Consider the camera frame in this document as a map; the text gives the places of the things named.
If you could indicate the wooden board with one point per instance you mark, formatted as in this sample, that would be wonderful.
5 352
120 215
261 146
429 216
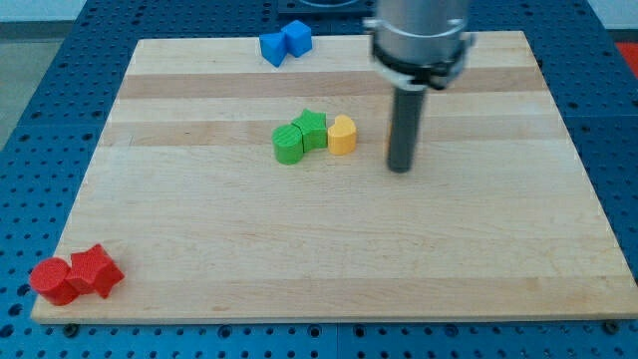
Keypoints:
496 221

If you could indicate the red star block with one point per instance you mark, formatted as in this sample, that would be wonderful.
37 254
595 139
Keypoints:
94 271

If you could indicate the blue angular block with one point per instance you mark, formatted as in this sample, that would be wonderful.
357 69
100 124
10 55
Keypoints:
273 48

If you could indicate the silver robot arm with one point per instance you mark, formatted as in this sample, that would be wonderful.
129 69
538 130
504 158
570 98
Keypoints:
419 44

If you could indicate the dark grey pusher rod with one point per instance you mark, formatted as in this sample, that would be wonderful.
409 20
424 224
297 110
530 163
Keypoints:
404 129

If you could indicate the green cylinder block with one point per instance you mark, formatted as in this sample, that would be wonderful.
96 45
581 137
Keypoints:
287 144

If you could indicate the blue cube block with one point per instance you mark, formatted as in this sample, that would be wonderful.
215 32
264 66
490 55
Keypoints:
298 38

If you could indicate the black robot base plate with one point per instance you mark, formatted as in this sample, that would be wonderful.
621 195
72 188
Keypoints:
325 7

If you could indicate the yellow heart block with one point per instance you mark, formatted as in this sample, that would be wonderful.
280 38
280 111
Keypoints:
342 136

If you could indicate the red cylinder block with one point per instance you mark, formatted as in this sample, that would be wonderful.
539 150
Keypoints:
48 279

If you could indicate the green star block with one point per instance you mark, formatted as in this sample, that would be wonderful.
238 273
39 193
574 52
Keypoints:
313 129

